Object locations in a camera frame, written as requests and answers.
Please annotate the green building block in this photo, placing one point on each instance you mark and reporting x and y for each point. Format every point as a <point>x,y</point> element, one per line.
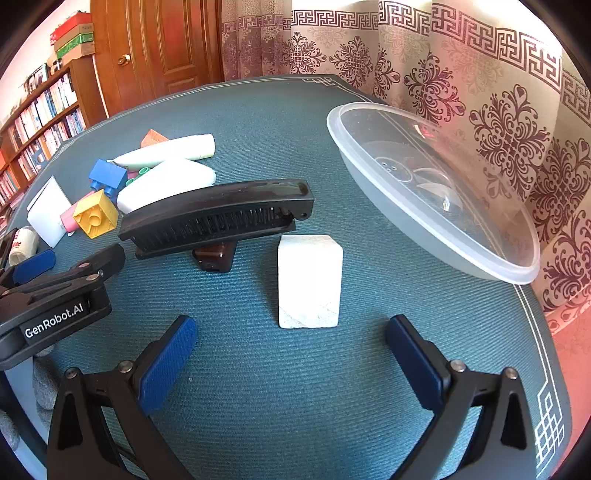
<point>131,182</point>

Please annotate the clear plastic bowl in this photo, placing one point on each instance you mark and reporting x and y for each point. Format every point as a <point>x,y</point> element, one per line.
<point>461,217</point>

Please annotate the brown wooden door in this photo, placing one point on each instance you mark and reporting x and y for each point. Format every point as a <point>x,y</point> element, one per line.
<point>175,46</point>

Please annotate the small white sponge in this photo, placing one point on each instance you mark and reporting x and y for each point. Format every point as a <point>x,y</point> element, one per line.
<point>48,212</point>

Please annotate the brass door knob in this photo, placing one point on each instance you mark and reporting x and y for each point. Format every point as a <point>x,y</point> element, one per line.
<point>123,58</point>

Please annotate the red box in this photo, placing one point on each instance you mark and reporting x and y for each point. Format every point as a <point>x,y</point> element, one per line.
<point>71,25</point>

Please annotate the blue building block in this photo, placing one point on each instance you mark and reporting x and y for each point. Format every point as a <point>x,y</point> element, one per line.
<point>107,175</point>

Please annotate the white rounded case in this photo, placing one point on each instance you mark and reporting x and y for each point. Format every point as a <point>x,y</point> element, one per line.
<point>171,180</point>

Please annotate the white tape roll red print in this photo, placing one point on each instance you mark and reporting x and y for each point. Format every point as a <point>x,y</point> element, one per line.
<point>23,244</point>

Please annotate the brown cardboard box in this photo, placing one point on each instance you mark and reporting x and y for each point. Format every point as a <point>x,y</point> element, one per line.
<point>76,53</point>

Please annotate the pink foam hair roller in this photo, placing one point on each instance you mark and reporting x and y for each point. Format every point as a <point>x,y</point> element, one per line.
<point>69,219</point>

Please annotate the teal cloth-covered desktop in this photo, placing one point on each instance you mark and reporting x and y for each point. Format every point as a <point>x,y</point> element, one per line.
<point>277,392</point>

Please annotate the patterned beige curtain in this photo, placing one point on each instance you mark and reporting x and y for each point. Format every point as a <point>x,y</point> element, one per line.
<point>461,69</point>

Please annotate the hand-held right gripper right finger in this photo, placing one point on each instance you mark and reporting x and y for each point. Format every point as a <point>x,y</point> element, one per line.
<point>415,364</point>

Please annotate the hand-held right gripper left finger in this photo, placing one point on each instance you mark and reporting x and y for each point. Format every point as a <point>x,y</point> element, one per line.
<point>166,364</point>

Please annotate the black hair clip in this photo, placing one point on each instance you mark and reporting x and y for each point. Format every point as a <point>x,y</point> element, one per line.
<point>217,198</point>

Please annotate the person's left hand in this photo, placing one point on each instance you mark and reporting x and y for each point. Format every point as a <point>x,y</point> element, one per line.
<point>45,383</point>

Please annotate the white stone block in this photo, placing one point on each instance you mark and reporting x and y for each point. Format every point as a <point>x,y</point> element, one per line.
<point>309,281</point>

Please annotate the yellow building block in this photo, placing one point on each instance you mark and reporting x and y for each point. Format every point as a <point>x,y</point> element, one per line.
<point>94,217</point>

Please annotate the orange building block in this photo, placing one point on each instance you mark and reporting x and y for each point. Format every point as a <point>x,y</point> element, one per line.
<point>154,137</point>

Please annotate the rows of books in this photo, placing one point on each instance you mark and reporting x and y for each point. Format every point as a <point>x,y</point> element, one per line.
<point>41,110</point>

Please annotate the brown bottle with gold cap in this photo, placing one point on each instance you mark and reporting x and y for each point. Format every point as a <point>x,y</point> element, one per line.
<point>214,258</point>

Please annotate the wooden bookshelf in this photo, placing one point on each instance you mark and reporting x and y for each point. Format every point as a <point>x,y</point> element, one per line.
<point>85,87</point>

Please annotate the green box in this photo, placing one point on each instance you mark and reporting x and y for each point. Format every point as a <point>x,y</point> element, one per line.
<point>74,42</point>

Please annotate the picture frame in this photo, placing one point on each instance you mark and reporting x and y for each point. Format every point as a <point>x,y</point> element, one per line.
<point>37,76</point>

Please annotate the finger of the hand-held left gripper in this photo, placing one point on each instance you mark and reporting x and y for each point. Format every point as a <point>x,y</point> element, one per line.
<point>34,265</point>
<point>108,261</point>

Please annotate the white tapered pen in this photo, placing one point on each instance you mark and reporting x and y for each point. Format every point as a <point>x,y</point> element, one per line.
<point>175,147</point>

